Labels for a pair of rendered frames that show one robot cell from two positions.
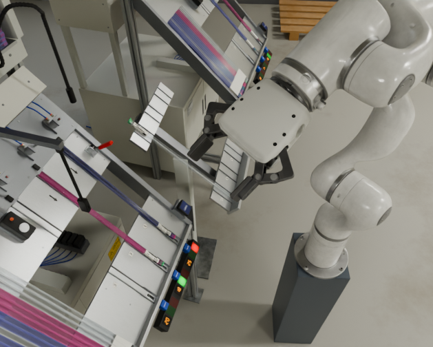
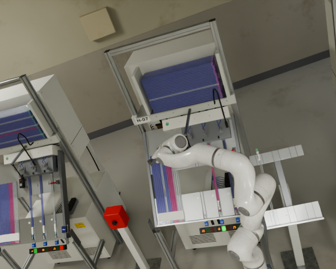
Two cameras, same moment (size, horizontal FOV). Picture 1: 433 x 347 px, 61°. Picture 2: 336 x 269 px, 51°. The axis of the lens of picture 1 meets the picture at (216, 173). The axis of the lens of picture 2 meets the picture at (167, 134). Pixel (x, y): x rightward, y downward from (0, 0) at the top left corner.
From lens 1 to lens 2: 183 cm
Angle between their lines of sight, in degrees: 70
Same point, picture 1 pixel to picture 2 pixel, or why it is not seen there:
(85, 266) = not seen: hidden behind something
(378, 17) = (171, 142)
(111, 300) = (192, 200)
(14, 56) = (228, 101)
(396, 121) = not seen: hidden behind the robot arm
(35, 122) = (216, 126)
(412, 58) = (161, 154)
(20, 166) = (199, 136)
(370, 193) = (234, 238)
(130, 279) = (204, 202)
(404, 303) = not seen: outside the picture
